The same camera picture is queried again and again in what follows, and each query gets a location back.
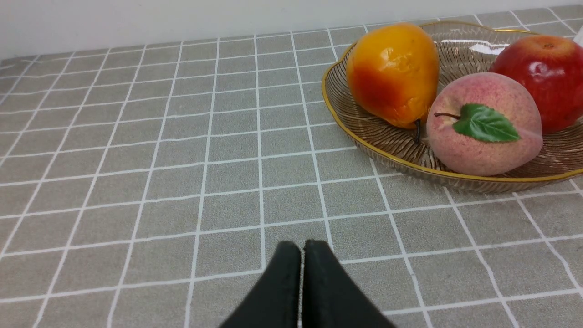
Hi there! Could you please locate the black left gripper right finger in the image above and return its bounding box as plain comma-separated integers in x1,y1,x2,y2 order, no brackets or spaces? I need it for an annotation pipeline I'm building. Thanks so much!
302,240,395,328

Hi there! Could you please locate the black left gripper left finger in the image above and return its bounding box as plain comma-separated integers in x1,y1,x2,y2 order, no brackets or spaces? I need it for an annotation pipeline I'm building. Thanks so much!
220,241,302,328

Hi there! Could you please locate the gold-rimmed glass fruit plate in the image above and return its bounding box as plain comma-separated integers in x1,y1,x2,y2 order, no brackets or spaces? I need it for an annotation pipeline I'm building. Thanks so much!
322,20,582,193

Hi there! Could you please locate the pink peach with leaf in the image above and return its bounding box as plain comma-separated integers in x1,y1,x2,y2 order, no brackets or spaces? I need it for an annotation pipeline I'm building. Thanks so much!
426,72,543,176

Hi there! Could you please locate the orange yellow pear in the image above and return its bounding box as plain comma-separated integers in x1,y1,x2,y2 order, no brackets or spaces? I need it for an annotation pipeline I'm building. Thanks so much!
346,22,440,143

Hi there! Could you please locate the red apple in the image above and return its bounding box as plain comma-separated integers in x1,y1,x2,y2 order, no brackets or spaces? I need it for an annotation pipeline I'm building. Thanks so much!
490,35,583,134

